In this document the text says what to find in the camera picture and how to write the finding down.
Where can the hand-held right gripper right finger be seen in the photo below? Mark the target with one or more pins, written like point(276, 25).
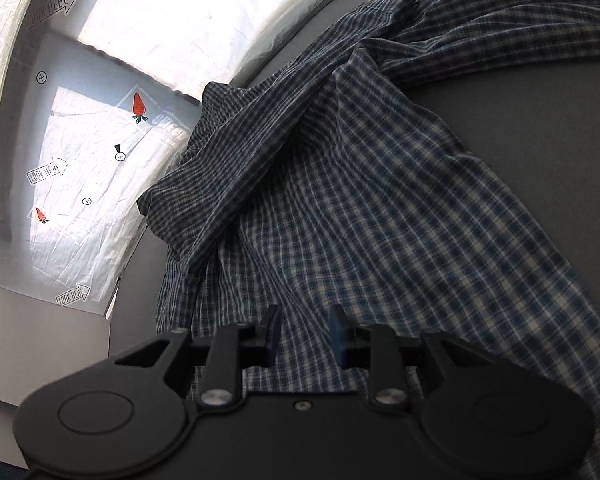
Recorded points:
point(338, 332)

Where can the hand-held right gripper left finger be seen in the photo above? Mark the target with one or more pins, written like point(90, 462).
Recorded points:
point(273, 327)

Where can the blue plaid shirt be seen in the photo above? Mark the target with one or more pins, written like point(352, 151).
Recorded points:
point(370, 200)

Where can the white rounded board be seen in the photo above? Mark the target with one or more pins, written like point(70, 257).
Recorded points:
point(40, 340)

